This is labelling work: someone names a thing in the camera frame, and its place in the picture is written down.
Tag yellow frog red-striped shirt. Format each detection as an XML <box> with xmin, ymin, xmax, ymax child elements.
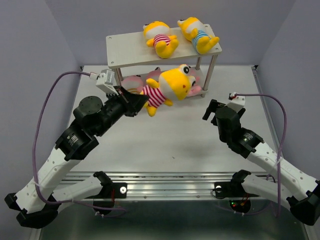
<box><xmin>143</xmin><ymin>21</ymin><xmax>179</xmax><ymax>59</ymax></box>

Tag pink frog orange-striped shirt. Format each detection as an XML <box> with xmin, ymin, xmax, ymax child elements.
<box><xmin>121</xmin><ymin>75</ymin><xmax>145</xmax><ymax>94</ymax></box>

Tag pink frog pink-striped shirt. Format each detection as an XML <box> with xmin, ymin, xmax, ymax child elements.
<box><xmin>187</xmin><ymin>67</ymin><xmax>202</xmax><ymax>97</ymax></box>

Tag white two-tier shelf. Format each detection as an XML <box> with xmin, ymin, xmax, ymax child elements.
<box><xmin>106</xmin><ymin>27</ymin><xmax>222</xmax><ymax>97</ymax></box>

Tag aluminium mounting rail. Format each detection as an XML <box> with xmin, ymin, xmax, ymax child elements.
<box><xmin>41</xmin><ymin>65</ymin><xmax>306</xmax><ymax>201</ymax></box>

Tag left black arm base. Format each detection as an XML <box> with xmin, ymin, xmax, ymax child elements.
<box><xmin>87</xmin><ymin>171</ymin><xmax>128</xmax><ymax>200</ymax></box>

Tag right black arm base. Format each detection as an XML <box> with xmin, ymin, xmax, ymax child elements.
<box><xmin>210</xmin><ymin>169</ymin><xmax>258</xmax><ymax>215</ymax></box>

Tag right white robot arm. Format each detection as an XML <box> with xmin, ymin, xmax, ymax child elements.
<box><xmin>203</xmin><ymin>97</ymin><xmax>320</xmax><ymax>226</ymax></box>

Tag pink frog red polka-dot shirt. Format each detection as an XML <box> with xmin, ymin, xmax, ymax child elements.
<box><xmin>146</xmin><ymin>67</ymin><xmax>162</xmax><ymax>82</ymax></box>

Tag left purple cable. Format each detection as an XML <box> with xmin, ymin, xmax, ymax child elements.
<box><xmin>32</xmin><ymin>71</ymin><xmax>128</xmax><ymax>218</ymax></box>

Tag yellow frog blue-striped shirt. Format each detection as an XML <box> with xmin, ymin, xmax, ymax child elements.
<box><xmin>177</xmin><ymin>16</ymin><xmax>220</xmax><ymax>55</ymax></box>

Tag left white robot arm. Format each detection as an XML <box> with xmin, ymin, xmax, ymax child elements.
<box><xmin>4</xmin><ymin>86</ymin><xmax>149</xmax><ymax>229</ymax></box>

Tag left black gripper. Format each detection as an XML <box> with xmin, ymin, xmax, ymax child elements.
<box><xmin>95</xmin><ymin>85</ymin><xmax>150</xmax><ymax>137</ymax></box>

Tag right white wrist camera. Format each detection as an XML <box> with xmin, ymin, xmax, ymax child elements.
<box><xmin>226</xmin><ymin>92</ymin><xmax>246</xmax><ymax>113</ymax></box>

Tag yellow frog sideways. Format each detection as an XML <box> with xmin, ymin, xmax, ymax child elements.
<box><xmin>140</xmin><ymin>64</ymin><xmax>196</xmax><ymax>117</ymax></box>

